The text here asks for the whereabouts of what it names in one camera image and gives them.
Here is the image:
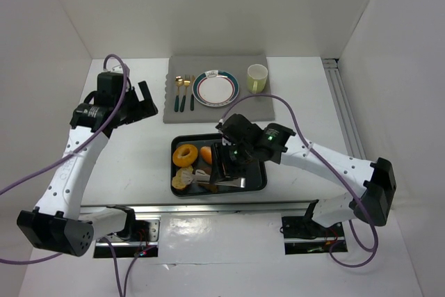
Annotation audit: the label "silver metal tongs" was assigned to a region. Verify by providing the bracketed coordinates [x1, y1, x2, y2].
[182, 168, 246, 189]

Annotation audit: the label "small bread slice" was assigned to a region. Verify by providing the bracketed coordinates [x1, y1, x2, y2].
[172, 166, 193, 191]

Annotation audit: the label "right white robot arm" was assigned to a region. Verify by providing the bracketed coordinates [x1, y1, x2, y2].
[210, 114, 396, 227]

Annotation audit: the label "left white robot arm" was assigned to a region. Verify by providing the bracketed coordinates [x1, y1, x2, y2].
[17, 72, 158, 257]

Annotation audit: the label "round orange bun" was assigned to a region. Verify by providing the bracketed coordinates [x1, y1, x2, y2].
[200, 146, 212, 165]

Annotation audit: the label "brown chocolate croissant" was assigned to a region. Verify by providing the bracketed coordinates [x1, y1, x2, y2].
[197, 167, 218, 193]

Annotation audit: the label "black baking tray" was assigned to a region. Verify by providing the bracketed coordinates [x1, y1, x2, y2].
[170, 133, 267, 198]

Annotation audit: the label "orange glazed donut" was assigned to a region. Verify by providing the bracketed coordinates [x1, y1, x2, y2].
[172, 144, 198, 168]

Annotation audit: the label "grey placemat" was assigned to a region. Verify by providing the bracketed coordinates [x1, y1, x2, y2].
[163, 54, 275, 124]

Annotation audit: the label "white plate teal rim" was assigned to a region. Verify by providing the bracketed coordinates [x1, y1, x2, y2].
[192, 70, 240, 108]

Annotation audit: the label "light green mug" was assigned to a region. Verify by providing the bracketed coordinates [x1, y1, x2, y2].
[247, 64, 268, 94]

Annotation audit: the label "gold spoon green handle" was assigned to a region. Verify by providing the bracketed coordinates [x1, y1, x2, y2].
[174, 76, 184, 112]

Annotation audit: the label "gold fork green handle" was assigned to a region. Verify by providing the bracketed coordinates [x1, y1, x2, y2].
[186, 75, 195, 111]

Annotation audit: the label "aluminium rail front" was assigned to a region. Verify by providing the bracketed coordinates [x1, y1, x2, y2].
[78, 200, 321, 215]

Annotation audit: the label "aluminium rail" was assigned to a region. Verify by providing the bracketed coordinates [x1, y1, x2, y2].
[78, 200, 321, 215]
[321, 58, 366, 159]

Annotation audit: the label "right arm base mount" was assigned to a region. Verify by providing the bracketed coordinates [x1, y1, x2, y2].
[280, 216, 348, 255]

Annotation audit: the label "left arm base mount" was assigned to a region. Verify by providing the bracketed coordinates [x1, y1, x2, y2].
[93, 214, 161, 259]

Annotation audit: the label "aluminium rail right side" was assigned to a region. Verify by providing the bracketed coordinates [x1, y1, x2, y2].
[321, 58, 366, 159]

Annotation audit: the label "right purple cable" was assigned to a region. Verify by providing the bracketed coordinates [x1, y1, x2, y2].
[221, 94, 380, 268]

